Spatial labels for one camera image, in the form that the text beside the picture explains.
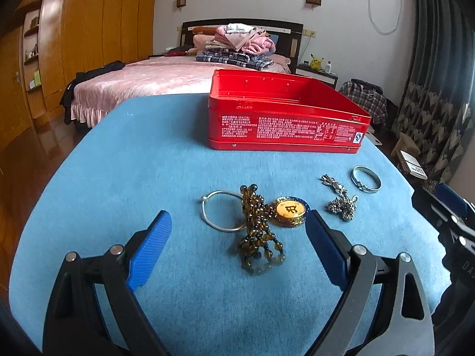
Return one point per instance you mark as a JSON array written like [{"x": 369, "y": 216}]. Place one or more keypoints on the pink garment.
[{"x": 259, "y": 44}]

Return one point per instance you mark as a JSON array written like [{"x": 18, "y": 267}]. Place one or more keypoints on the wooden door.
[{"x": 11, "y": 100}]

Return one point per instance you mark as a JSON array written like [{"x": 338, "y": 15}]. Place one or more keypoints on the small wooden wall lamp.
[{"x": 181, "y": 1}]

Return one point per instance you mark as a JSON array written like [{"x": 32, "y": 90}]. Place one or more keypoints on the pink pillow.
[{"x": 282, "y": 63}]

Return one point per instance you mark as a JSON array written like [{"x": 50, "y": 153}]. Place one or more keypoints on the yellow plush toy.
[{"x": 316, "y": 63}]

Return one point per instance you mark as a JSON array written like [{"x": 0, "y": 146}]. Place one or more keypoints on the dark red garment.
[{"x": 180, "y": 52}]

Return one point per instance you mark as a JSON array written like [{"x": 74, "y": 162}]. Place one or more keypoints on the cardboard boxes on floor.
[{"x": 412, "y": 165}]

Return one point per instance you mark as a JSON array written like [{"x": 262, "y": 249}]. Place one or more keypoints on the pile of folded clothes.
[{"x": 289, "y": 33}]

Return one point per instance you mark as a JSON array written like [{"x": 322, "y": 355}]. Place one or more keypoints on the bed with pink bedspread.
[{"x": 148, "y": 78}]

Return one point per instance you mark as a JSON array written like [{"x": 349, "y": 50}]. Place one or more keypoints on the brown pillow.
[{"x": 204, "y": 30}]

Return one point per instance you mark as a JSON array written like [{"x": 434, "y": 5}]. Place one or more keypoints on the wall outlet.
[{"x": 310, "y": 33}]

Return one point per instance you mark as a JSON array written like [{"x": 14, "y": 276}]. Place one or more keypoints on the thin silver bangle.
[{"x": 203, "y": 198}]

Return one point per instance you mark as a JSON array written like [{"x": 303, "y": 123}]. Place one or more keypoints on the wide silver bangle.
[{"x": 371, "y": 189}]

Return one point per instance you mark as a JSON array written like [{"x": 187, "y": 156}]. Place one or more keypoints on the white bathroom scale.
[{"x": 376, "y": 141}]

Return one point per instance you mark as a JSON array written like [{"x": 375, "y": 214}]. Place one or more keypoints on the black white nightstand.
[{"x": 326, "y": 78}]

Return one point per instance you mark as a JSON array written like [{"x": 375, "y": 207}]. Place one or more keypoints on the white garment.
[{"x": 239, "y": 28}]

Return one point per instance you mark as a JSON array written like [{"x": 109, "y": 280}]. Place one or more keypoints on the red tin box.
[{"x": 278, "y": 129}]

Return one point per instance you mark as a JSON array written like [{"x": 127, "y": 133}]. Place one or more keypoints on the black garment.
[{"x": 70, "y": 96}]

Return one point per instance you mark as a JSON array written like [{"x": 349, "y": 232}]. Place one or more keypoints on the plaid blanket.
[{"x": 230, "y": 59}]

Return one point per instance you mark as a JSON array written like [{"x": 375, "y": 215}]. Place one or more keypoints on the grey patterned curtain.
[{"x": 438, "y": 63}]

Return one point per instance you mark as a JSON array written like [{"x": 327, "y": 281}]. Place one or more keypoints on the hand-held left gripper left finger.
[{"x": 148, "y": 252}]

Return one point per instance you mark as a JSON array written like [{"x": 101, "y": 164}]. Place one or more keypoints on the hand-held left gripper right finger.
[{"x": 326, "y": 252}]

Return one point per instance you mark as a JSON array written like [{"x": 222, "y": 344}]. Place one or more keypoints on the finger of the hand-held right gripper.
[
  {"x": 426, "y": 204},
  {"x": 451, "y": 194}
]

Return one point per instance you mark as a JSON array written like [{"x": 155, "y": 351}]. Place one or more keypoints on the plaid bag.
[{"x": 376, "y": 104}]

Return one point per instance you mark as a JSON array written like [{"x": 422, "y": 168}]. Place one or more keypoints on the beige folded blanket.
[{"x": 204, "y": 41}]

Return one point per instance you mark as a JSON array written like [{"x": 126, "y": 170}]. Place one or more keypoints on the wooden wardrobe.
[{"x": 92, "y": 26}]

